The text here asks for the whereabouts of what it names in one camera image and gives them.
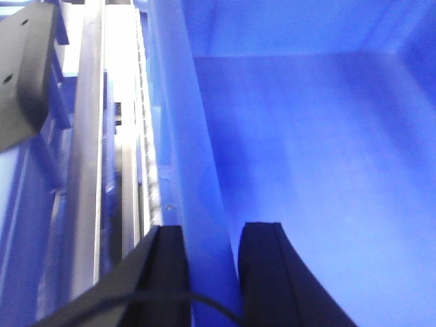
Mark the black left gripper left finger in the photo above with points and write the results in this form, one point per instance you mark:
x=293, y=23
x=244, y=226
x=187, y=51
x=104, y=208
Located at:
x=139, y=291

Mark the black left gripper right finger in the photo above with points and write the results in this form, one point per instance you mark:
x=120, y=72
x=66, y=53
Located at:
x=278, y=288

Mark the large light blue bin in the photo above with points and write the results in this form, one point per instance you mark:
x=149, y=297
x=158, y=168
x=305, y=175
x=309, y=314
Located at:
x=319, y=115

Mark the white roller track strip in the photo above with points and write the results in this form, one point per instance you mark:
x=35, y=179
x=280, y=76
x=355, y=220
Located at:
x=151, y=200

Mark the stainless steel shelf rail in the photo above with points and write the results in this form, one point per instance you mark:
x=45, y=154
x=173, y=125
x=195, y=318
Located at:
x=97, y=218

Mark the grey metal bracket plate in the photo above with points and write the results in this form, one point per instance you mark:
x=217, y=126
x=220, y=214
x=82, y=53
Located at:
x=27, y=48

